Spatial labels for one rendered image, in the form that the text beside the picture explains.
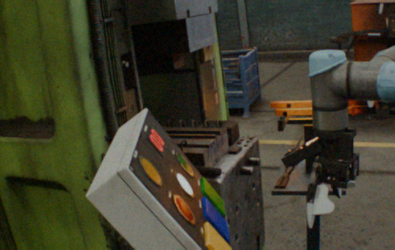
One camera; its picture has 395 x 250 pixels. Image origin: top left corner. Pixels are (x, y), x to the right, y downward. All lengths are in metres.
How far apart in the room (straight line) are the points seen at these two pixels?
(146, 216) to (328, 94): 0.41
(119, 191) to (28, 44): 0.65
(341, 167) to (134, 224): 0.43
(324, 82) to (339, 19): 8.03
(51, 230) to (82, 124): 0.46
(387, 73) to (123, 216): 0.51
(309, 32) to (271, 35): 0.81
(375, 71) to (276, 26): 8.35
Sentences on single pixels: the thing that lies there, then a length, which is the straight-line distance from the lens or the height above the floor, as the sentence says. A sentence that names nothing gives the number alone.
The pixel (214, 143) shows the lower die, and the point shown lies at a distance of 1.34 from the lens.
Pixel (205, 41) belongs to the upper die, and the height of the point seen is 1.29.
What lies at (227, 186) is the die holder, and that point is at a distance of 1.28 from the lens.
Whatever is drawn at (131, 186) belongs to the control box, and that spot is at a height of 1.17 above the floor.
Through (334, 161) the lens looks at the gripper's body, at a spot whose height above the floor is 1.07.
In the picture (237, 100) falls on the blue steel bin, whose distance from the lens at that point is 5.15.
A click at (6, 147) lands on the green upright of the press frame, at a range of 1.27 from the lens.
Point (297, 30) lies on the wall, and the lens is 9.03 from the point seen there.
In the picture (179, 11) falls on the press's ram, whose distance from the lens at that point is 1.15.
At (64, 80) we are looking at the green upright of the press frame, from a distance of 1.03.
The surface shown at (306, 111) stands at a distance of 1.78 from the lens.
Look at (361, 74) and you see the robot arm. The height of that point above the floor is 1.25.
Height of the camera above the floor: 1.41
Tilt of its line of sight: 16 degrees down
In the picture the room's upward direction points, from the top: 7 degrees counter-clockwise
